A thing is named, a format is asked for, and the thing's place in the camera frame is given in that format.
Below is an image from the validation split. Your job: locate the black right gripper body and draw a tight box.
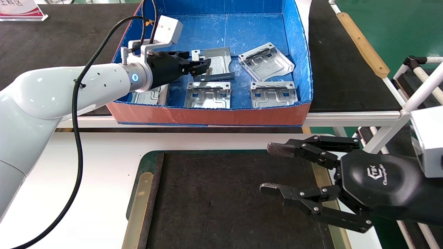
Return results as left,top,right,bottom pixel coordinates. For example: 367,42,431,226
335,149,428,216

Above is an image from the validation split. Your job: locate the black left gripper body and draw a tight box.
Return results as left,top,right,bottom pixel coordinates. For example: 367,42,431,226
147,51,191,90

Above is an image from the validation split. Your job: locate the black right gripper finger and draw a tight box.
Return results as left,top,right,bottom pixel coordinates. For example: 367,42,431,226
260,183,373,233
267,135,360,170

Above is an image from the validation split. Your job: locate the stamped metal bracket plate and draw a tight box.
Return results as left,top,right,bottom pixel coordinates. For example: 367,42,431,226
133,85,171,106
238,43,296,82
250,81,299,109
191,47,235,82
184,82,232,110

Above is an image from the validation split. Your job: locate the blue corrugated box orange side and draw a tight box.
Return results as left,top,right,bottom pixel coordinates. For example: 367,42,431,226
106,0,314,127

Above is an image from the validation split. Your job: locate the tan strip with rounded end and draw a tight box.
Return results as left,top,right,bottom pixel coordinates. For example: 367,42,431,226
122,172,154,249
311,163,352,249

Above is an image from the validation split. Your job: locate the small black work mat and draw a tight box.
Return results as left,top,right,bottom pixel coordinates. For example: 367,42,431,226
145,151,334,249

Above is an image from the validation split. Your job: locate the black pad on rack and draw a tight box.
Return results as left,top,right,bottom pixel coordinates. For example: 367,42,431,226
395,68,443,108

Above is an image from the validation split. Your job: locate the large black table mat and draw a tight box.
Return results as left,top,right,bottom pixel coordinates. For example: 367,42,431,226
0,0,403,117

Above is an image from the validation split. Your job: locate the black tube connector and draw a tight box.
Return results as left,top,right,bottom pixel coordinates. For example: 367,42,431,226
403,55,428,72

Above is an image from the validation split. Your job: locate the long tan wooden strip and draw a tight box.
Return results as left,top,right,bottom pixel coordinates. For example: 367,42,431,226
336,12,390,79

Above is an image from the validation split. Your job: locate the red white sign stand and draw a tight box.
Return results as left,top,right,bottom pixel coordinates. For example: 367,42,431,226
0,0,49,22

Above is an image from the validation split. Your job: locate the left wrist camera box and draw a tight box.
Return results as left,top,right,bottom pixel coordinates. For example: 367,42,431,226
128,15,184,58

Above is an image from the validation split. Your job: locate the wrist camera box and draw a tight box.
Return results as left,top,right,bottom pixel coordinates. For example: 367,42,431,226
128,15,184,58
410,105,443,178

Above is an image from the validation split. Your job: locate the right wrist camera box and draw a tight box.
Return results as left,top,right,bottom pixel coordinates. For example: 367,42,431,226
410,105,443,178

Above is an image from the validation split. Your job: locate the white tube rack frame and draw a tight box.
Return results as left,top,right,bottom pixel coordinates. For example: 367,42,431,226
358,55,443,249

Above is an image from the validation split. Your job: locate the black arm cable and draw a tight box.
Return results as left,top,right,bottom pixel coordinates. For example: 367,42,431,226
10,0,160,249

